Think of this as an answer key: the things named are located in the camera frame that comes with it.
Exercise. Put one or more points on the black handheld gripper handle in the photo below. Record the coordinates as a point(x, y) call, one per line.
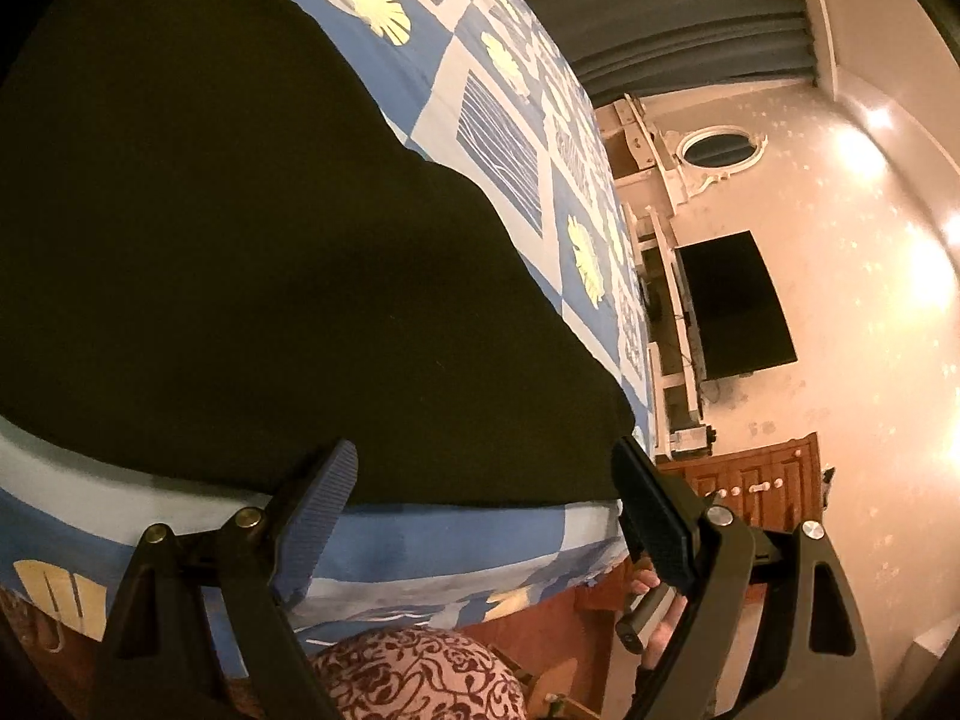
point(639, 610)

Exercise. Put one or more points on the white shelf unit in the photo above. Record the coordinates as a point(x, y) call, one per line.
point(652, 194)

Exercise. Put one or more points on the black pants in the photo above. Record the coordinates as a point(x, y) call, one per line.
point(218, 260)

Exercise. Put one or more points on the person's right hand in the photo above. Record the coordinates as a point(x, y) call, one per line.
point(643, 579)

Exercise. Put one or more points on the blue patterned bed sheet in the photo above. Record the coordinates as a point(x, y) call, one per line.
point(479, 87)

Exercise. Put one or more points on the brown wooden cabinet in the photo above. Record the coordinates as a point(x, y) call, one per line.
point(776, 487)

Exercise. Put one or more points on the floral patterned trouser leg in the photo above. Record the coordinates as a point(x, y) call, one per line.
point(418, 673)

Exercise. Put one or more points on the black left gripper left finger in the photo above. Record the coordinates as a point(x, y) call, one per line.
point(158, 657)

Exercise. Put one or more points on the oval white framed mirror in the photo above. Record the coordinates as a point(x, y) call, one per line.
point(720, 150)

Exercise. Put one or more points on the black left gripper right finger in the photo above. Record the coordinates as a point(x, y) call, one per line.
point(810, 658)

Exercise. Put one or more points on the dark grey curtain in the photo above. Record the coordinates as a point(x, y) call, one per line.
point(647, 47)

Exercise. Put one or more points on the black wall television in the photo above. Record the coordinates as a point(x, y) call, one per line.
point(735, 307)

